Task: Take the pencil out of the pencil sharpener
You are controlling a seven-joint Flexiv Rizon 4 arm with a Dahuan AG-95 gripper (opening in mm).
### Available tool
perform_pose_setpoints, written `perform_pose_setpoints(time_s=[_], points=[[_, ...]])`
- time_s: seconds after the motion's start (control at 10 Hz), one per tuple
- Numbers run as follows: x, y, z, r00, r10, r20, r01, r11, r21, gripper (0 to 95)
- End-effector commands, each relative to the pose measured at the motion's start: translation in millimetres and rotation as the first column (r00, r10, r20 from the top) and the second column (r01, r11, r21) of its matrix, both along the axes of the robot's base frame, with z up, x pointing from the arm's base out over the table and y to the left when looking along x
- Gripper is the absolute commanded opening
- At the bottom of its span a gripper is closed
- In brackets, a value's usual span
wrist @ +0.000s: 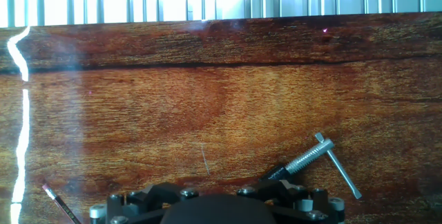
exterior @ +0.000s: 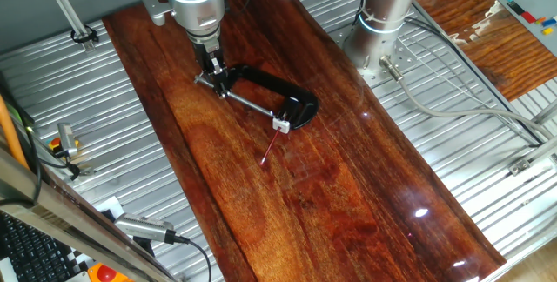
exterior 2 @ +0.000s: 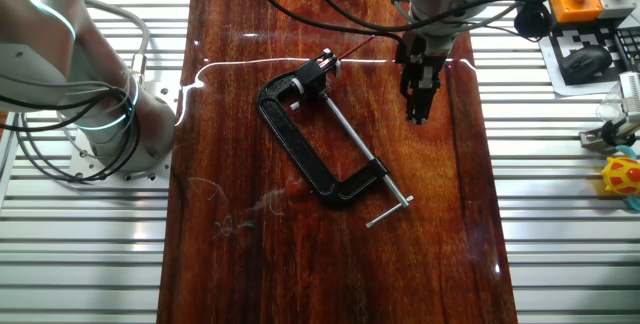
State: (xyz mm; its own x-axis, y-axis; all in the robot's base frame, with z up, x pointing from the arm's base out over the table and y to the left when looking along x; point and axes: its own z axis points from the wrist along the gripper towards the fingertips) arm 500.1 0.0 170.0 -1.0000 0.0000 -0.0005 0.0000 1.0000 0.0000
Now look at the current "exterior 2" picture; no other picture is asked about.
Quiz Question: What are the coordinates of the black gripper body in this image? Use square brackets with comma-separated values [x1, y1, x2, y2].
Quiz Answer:
[394, 31, 454, 85]

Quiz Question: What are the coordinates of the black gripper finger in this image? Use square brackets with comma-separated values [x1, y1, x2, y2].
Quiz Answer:
[420, 76, 441, 126]
[401, 76, 422, 125]

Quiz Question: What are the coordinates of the red pencil with eraser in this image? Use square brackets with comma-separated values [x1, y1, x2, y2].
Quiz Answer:
[335, 34, 376, 61]

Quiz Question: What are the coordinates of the black pencil sharpener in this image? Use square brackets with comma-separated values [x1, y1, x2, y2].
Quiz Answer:
[291, 47, 343, 100]

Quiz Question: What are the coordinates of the black metal C-clamp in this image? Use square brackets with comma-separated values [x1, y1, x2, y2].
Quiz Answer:
[257, 71, 415, 229]

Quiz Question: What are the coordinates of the orange emergency stop box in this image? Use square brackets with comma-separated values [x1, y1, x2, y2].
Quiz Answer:
[548, 0, 605, 24]

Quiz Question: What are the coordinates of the white paper marker tag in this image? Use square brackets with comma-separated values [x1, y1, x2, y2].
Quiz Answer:
[538, 18, 631, 98]

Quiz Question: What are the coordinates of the black computer mouse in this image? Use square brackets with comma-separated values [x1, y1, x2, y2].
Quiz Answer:
[558, 45, 614, 86]

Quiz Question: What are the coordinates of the grey metal clip tool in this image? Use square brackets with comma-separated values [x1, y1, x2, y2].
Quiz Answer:
[578, 118, 639, 153]

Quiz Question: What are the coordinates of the clear plastic piece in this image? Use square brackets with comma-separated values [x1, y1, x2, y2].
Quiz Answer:
[594, 83, 626, 123]

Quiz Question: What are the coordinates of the yellow red toy turtle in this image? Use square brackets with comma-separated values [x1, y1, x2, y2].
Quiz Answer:
[599, 144, 640, 213]

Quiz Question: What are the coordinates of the black keyboard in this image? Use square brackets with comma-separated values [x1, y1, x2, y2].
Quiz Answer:
[613, 26, 640, 73]

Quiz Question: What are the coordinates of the brown glossy wooden board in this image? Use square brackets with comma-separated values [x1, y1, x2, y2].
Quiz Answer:
[156, 0, 519, 324]

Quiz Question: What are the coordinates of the silver robot mounting plate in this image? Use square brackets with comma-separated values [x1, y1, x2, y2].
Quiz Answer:
[67, 81, 181, 183]

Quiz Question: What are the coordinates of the thick black wrist cable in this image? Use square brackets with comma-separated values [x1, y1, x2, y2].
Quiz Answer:
[246, 0, 407, 48]

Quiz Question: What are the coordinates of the black round cable connector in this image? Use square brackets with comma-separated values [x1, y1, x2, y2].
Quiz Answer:
[513, 1, 554, 43]

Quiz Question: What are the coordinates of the small silver camera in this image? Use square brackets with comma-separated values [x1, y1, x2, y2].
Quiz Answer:
[617, 70, 640, 125]

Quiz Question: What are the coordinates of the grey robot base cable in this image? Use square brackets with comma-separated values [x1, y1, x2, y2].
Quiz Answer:
[82, 0, 151, 85]

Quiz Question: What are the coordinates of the black base cable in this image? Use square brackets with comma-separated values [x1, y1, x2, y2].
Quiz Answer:
[0, 88, 126, 133]
[13, 88, 142, 184]

